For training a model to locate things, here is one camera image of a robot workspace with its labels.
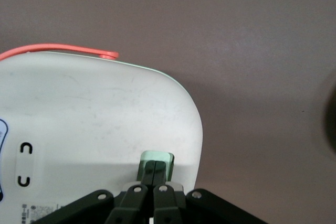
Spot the brown table mat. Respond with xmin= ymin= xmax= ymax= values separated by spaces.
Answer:
xmin=0 ymin=0 xmax=336 ymax=224

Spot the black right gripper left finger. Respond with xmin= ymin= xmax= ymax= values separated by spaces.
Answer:
xmin=31 ymin=160 xmax=157 ymax=224

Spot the cream rice cooker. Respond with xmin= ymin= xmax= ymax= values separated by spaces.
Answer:
xmin=0 ymin=42 xmax=204 ymax=224

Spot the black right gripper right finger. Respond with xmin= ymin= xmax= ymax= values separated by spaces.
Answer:
xmin=153 ymin=161 xmax=270 ymax=224

